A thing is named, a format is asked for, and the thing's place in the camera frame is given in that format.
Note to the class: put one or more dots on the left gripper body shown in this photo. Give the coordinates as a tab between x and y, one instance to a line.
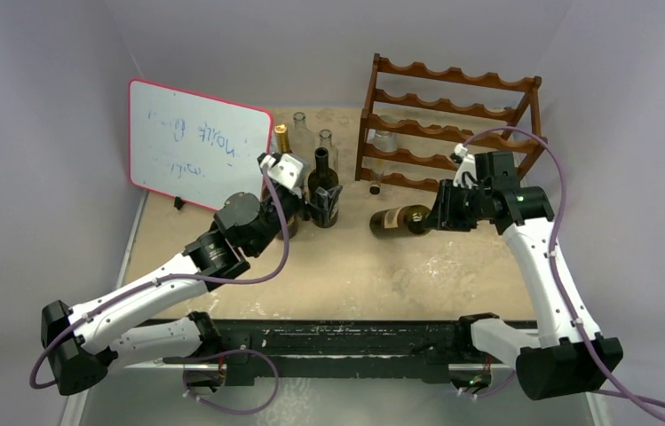
295	206

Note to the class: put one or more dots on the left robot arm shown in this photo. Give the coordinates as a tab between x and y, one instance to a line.
84	343

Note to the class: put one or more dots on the red framed whiteboard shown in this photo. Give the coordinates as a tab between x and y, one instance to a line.
194	147

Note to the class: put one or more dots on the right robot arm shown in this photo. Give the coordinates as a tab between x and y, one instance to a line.
569	355

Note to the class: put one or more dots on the clear slim glass bottle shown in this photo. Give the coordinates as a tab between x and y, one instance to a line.
302	139

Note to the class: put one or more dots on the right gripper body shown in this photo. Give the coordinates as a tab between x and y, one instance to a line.
446	205

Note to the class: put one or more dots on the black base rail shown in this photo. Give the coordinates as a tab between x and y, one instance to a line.
431	351

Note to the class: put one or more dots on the dark gold-capped wine bottle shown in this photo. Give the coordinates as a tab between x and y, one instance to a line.
281	137

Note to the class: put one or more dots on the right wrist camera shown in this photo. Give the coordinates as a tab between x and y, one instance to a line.
465	175

